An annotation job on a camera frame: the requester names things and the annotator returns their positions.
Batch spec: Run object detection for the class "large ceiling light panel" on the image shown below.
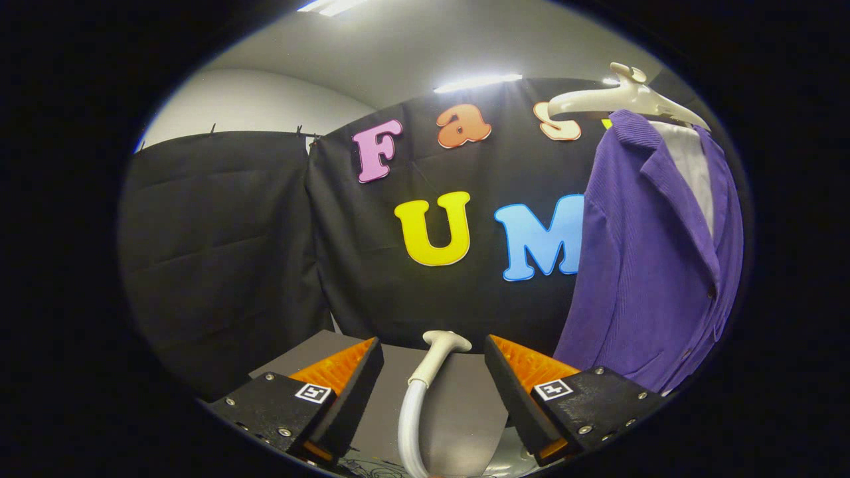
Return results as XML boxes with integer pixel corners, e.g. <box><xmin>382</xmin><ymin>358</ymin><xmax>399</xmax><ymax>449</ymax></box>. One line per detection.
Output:
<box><xmin>297</xmin><ymin>0</ymin><xmax>367</xmax><ymax>17</ymax></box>

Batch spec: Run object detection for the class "grey cabinet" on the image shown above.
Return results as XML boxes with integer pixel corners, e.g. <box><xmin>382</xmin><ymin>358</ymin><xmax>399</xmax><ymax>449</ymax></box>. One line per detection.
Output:
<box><xmin>249</xmin><ymin>330</ymin><xmax>552</xmax><ymax>478</ymax></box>

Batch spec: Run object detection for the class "long ceiling light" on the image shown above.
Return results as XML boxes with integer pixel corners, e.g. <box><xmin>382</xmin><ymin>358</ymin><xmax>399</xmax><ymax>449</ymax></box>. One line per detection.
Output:
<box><xmin>433</xmin><ymin>73</ymin><xmax>524</xmax><ymax>94</ymax></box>

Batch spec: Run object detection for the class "purple corduroy jacket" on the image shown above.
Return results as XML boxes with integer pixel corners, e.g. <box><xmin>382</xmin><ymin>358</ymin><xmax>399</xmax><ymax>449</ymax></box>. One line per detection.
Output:
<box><xmin>552</xmin><ymin>110</ymin><xmax>744</xmax><ymax>396</ymax></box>

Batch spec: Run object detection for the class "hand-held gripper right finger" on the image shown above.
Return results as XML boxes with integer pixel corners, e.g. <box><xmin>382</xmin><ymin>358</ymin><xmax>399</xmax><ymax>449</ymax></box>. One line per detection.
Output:
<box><xmin>483</xmin><ymin>335</ymin><xmax>665</xmax><ymax>465</ymax></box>

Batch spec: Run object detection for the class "white garment steamer head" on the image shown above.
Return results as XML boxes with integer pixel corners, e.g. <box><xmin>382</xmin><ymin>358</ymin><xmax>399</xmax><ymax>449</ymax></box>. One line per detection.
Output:
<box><xmin>407</xmin><ymin>330</ymin><xmax>473</xmax><ymax>389</ymax></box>

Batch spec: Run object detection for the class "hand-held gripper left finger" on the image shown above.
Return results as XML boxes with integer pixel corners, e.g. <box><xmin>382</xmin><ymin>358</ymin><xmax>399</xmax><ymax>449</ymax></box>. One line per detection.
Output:
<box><xmin>207</xmin><ymin>337</ymin><xmax>384</xmax><ymax>465</ymax></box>

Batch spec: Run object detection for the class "white clothes hanger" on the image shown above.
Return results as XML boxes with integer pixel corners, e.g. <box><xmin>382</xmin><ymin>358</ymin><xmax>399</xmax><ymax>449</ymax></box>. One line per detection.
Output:
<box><xmin>548</xmin><ymin>62</ymin><xmax>711</xmax><ymax>131</ymax></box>

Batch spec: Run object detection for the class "black backdrop cloth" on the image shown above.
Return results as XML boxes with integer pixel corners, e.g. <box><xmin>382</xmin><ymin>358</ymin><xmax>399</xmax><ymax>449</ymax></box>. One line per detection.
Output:
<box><xmin>118</xmin><ymin>78</ymin><xmax>738</xmax><ymax>402</ymax></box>

